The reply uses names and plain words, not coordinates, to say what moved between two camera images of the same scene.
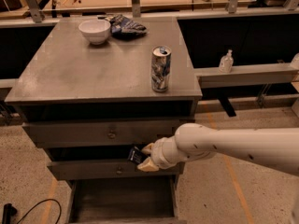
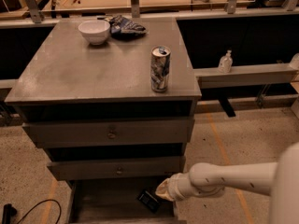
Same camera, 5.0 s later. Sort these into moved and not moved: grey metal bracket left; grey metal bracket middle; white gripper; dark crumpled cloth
Moved: white gripper
Not moved: grey metal bracket left; grey metal bracket middle; dark crumpled cloth
